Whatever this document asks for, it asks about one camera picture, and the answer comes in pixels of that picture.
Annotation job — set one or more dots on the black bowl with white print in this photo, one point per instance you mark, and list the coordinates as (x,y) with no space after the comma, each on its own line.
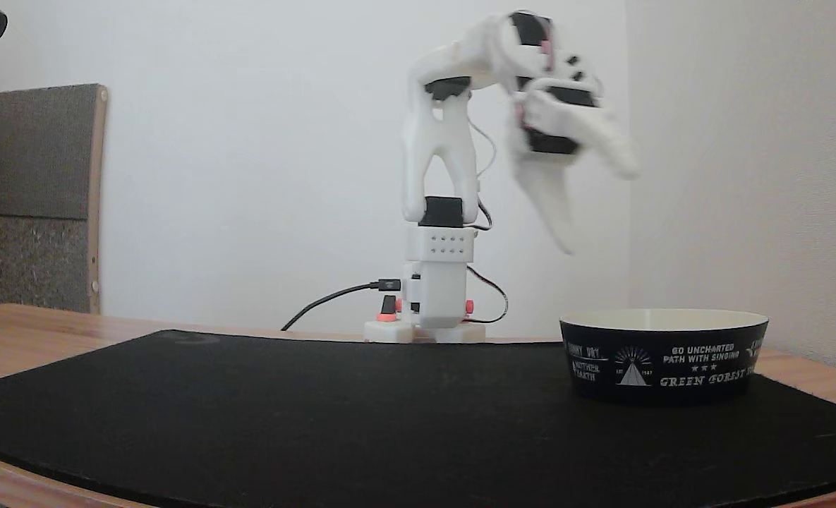
(664,363)

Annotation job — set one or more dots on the black felt mat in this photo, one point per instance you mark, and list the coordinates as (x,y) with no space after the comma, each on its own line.
(319,430)

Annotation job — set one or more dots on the brown board with wooden frame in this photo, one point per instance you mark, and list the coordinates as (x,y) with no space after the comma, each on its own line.
(33,197)

